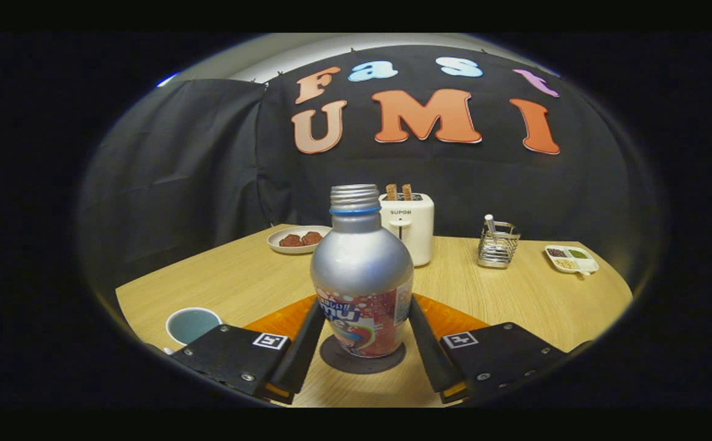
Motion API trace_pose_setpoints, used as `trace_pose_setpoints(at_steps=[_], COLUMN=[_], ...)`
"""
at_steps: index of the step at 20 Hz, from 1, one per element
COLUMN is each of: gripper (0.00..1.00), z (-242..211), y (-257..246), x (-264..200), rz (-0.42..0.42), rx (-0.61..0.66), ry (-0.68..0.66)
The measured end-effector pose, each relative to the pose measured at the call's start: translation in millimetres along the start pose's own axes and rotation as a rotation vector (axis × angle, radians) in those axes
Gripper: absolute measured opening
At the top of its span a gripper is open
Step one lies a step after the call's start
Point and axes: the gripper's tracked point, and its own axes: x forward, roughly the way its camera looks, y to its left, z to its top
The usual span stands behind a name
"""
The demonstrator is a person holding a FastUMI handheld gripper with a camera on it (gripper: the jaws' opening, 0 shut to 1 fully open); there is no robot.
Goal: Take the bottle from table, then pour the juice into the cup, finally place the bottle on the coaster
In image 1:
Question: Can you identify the silver juice bottle red label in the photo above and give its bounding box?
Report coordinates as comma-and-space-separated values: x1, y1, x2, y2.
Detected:
310, 184, 415, 358

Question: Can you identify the black backdrop cloth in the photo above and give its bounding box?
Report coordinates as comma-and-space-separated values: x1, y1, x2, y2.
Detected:
77, 44, 662, 288

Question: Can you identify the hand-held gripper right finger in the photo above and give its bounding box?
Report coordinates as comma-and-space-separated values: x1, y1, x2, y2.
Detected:
408, 294, 592, 405

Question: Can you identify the white cup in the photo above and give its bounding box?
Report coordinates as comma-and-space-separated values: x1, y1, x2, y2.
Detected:
165, 307, 223, 347

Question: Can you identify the wire mesh holder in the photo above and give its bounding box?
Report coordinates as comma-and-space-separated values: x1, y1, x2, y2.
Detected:
477, 220, 522, 269

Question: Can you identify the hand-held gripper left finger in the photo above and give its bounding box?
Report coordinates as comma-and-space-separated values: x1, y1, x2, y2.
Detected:
169, 297, 327, 405

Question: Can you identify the white toaster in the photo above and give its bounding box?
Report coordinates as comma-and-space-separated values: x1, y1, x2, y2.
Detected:
379, 193, 435, 267

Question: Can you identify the wooden table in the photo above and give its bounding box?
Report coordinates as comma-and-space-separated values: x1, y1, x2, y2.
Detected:
115, 224, 634, 408

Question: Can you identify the dark brown round coaster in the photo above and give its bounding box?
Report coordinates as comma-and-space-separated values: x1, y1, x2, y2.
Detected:
320, 334, 407, 375

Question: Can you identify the small white round plate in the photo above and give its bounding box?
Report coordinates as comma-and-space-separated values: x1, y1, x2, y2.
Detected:
268, 225, 333, 254

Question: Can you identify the white divided dish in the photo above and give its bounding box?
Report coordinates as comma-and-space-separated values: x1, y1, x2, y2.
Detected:
544, 245, 599, 276

